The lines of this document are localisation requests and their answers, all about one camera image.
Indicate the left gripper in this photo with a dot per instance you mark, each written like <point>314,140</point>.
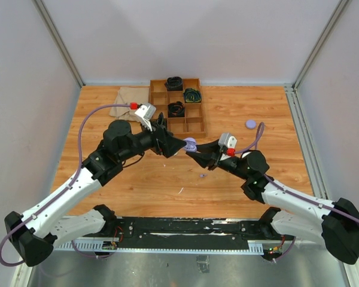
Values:
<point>166,143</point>

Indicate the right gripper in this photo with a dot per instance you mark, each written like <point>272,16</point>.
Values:
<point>205,159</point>

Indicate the purple earbud case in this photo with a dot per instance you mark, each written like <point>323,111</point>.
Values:
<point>250,124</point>
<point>191,145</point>

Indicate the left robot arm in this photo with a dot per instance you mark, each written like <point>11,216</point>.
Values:
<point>37,231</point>

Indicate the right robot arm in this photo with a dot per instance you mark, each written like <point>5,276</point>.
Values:
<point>332,224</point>

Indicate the white earbud case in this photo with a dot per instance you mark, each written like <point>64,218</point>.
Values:
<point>245,153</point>

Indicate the dark floral folded tie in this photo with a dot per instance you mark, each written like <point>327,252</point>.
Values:
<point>161,119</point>

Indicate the black orange rolled tie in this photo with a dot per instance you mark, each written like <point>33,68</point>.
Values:
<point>176,109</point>

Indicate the wooden compartment tray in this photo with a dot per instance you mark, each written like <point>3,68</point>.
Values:
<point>180,101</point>

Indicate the blue yellow rolled tie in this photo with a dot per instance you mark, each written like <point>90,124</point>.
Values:
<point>192,95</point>

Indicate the black rolled tie top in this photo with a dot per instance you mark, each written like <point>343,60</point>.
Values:
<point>174,84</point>

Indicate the beige folded cloth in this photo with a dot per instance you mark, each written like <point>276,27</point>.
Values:
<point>127,95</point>

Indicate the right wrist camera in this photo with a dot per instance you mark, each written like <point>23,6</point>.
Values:
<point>227,143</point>

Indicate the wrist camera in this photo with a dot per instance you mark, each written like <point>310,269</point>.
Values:
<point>144,114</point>
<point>227,143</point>

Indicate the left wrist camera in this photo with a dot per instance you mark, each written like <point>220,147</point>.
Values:
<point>144,114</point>

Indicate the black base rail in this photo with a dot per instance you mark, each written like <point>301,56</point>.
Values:
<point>186,234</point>

